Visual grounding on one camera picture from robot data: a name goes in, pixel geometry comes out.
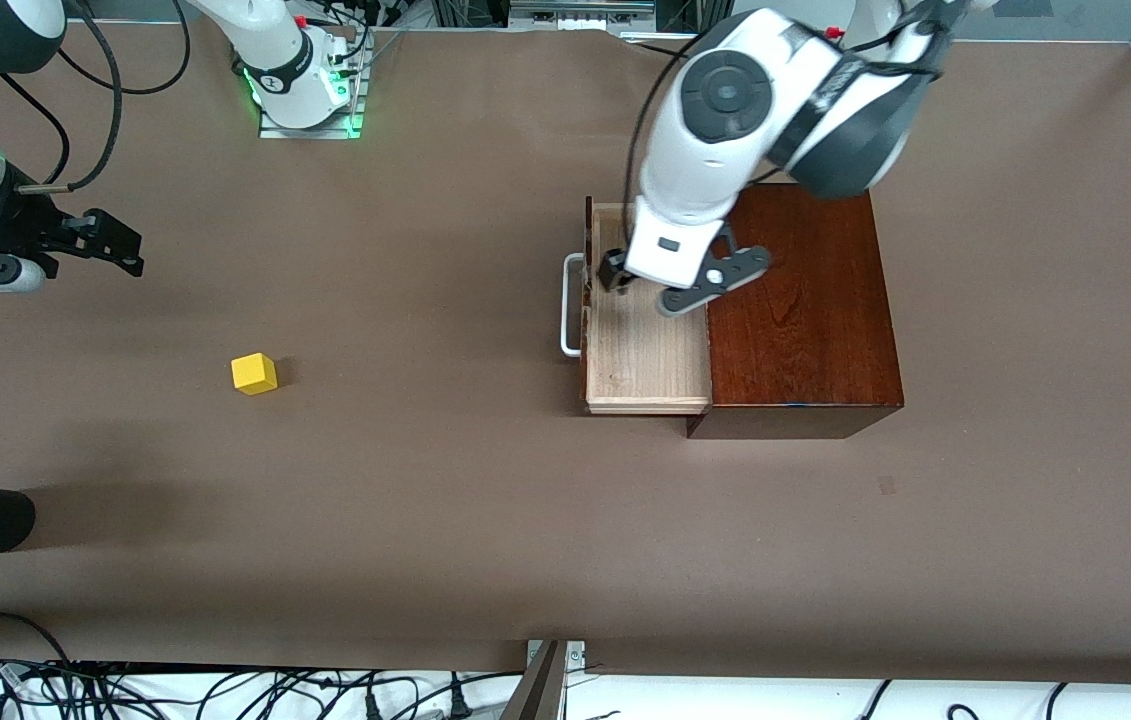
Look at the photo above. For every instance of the brown table cover sheet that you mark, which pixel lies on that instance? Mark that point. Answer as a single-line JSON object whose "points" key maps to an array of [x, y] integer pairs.
{"points": [[425, 450]]}

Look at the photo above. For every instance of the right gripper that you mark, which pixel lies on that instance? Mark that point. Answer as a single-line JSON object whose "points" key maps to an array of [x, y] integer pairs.
{"points": [[10, 222]]}

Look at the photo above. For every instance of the aluminium arm base plate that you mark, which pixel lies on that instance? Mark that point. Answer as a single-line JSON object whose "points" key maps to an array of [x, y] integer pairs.
{"points": [[310, 132]]}

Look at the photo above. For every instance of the small aluminium mounting plate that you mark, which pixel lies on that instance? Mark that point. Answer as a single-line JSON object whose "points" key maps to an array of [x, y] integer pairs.
{"points": [[575, 652]]}

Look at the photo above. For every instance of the dark metal strut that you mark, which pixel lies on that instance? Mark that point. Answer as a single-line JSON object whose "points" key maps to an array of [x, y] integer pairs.
{"points": [[535, 695]]}

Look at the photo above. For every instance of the dark brown wooden cabinet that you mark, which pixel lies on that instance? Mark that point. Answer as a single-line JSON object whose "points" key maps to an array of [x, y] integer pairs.
{"points": [[805, 340]]}

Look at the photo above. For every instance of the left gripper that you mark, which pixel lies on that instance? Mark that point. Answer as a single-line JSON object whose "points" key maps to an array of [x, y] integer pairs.
{"points": [[612, 271]]}

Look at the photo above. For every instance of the yellow block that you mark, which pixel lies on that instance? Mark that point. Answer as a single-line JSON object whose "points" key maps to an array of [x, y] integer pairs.
{"points": [[253, 375]]}

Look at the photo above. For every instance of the light wood drawer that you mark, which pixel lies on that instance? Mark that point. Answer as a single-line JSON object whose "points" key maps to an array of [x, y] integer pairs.
{"points": [[645, 370]]}

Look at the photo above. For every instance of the grey connector strip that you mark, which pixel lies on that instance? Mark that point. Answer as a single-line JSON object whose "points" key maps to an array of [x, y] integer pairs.
{"points": [[580, 12]]}

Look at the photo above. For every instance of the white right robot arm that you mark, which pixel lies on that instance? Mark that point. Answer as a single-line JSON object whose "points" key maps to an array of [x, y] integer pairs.
{"points": [[275, 50]]}

